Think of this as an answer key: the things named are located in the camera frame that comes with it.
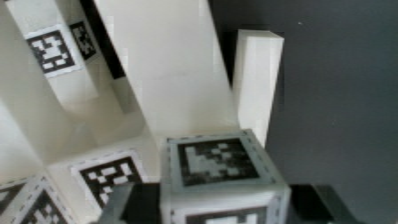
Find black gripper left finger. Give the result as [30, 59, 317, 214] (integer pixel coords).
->
[92, 183, 161, 224]

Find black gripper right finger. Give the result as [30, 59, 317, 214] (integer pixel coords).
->
[287, 184, 365, 224]

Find white chair leg block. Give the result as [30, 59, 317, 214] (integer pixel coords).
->
[0, 174, 76, 224]
[159, 129, 291, 224]

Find white chair seat part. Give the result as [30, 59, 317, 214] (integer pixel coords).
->
[232, 29, 284, 144]

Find white chair back frame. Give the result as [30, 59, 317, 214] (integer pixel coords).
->
[0, 0, 245, 224]

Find white chair leg with tag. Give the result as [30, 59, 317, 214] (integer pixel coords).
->
[5, 0, 97, 104]

